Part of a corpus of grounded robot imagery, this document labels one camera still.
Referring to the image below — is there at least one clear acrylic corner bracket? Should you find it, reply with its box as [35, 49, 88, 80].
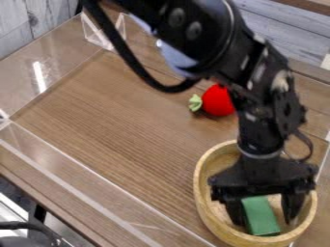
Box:
[80, 13, 127, 51]

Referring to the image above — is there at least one red plush strawberry toy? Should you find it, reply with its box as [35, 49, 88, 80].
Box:
[189, 84, 235, 117]

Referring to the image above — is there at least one brown wooden bowl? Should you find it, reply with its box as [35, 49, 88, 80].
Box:
[194, 140, 318, 247]

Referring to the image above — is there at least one black cable at table corner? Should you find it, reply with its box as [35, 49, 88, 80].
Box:
[0, 220, 59, 247]

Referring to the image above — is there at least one clear acrylic wall panel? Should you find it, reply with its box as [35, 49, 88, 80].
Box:
[0, 110, 215, 247]

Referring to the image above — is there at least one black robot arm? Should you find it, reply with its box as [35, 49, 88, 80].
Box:
[83, 0, 317, 225]

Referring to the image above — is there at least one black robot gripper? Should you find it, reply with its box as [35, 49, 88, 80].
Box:
[207, 155, 318, 226]

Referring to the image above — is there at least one green rectangular block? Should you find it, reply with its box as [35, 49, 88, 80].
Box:
[241, 197, 281, 236]

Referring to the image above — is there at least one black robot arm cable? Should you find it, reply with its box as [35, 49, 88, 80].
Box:
[83, 0, 203, 95]

